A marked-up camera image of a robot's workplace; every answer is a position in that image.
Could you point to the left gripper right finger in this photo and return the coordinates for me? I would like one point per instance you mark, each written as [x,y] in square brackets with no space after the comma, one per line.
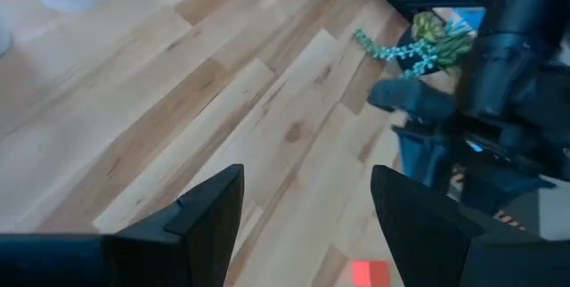
[436,251]

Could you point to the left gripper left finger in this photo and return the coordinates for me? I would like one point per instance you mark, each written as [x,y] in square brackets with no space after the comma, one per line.
[156,260]

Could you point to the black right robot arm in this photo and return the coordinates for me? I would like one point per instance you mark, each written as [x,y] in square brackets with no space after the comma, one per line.
[512,55]

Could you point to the red wooden block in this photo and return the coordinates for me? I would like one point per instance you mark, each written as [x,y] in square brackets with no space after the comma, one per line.
[372,274]

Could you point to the small artificial potted plant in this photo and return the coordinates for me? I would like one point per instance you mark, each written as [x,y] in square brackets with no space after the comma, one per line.
[438,46]

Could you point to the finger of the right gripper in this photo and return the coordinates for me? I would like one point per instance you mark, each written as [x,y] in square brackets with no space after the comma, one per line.
[414,100]
[423,153]

